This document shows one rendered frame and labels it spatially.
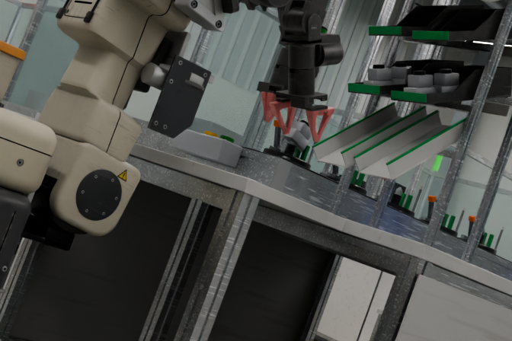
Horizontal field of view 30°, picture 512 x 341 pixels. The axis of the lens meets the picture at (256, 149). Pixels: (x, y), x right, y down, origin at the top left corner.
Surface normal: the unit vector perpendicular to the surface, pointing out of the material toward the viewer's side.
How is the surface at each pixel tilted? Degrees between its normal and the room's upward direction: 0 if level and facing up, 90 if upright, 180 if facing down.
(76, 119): 82
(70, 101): 82
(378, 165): 45
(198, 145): 90
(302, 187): 90
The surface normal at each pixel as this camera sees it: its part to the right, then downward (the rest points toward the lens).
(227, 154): 0.64, 0.18
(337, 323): -0.69, -0.31
